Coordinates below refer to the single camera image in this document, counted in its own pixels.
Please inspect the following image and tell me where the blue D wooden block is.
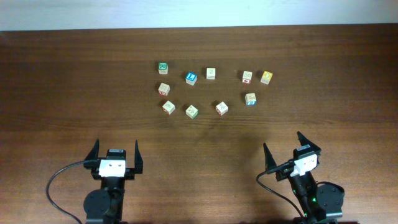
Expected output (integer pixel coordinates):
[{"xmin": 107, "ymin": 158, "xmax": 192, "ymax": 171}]
[{"xmin": 245, "ymin": 93, "xmax": 257, "ymax": 106}]

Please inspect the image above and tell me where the left black cable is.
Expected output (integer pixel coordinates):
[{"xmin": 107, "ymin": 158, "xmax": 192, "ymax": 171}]
[{"xmin": 45, "ymin": 160, "xmax": 100, "ymax": 224}]

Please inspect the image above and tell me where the blue L wooden block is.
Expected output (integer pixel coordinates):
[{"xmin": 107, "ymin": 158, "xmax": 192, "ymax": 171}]
[{"xmin": 185, "ymin": 72, "xmax": 197, "ymax": 86}]

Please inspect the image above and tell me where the plain number wooden block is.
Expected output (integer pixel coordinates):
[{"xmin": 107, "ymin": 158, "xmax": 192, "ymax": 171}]
[{"xmin": 206, "ymin": 68, "xmax": 216, "ymax": 80}]

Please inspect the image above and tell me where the right black cable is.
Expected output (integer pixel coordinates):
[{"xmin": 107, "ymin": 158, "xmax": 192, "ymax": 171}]
[{"xmin": 256, "ymin": 161, "xmax": 304, "ymax": 220}]

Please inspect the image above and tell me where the black cable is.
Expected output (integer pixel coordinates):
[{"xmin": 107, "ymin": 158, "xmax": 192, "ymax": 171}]
[
  {"xmin": 45, "ymin": 160, "xmax": 100, "ymax": 224},
  {"xmin": 256, "ymin": 161, "xmax": 304, "ymax": 220}
]

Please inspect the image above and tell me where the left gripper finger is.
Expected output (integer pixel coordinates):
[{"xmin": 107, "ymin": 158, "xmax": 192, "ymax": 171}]
[
  {"xmin": 134, "ymin": 141, "xmax": 143, "ymax": 169},
  {"xmin": 85, "ymin": 139, "xmax": 100, "ymax": 161}
]

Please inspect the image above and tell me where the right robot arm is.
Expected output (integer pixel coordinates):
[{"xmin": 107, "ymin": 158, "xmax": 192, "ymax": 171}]
[{"xmin": 256, "ymin": 132, "xmax": 345, "ymax": 224}]

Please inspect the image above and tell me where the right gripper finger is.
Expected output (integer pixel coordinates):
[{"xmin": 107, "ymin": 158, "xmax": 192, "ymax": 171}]
[
  {"xmin": 297, "ymin": 131, "xmax": 322, "ymax": 153},
  {"xmin": 263, "ymin": 142, "xmax": 277, "ymax": 171}
]

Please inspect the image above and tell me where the Y letter wooden block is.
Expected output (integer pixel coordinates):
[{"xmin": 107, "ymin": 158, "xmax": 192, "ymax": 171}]
[{"xmin": 216, "ymin": 101, "xmax": 228, "ymax": 116}]

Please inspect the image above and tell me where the red letter wooden block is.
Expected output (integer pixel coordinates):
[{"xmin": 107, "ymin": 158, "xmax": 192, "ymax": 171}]
[{"xmin": 158, "ymin": 83, "xmax": 170, "ymax": 96}]

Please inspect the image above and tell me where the red A number wooden block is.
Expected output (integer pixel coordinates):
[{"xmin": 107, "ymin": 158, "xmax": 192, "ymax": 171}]
[{"xmin": 242, "ymin": 71, "xmax": 252, "ymax": 84}]

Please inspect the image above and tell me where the green R wooden block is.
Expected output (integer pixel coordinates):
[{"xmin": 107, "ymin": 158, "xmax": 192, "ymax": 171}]
[{"xmin": 158, "ymin": 62, "xmax": 169, "ymax": 75}]

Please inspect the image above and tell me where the red edged wooden block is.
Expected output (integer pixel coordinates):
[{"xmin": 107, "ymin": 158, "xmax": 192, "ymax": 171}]
[{"xmin": 162, "ymin": 101, "xmax": 175, "ymax": 114}]

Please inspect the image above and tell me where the yellow O wooden block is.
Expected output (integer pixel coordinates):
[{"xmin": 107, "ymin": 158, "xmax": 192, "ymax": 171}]
[{"xmin": 261, "ymin": 71, "xmax": 273, "ymax": 85}]

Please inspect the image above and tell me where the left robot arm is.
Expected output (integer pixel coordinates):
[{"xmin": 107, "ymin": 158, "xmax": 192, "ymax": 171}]
[{"xmin": 83, "ymin": 141, "xmax": 144, "ymax": 224}]

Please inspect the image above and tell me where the green edged wooden block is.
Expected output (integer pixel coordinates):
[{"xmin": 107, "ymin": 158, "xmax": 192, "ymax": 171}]
[{"xmin": 185, "ymin": 105, "xmax": 198, "ymax": 119}]

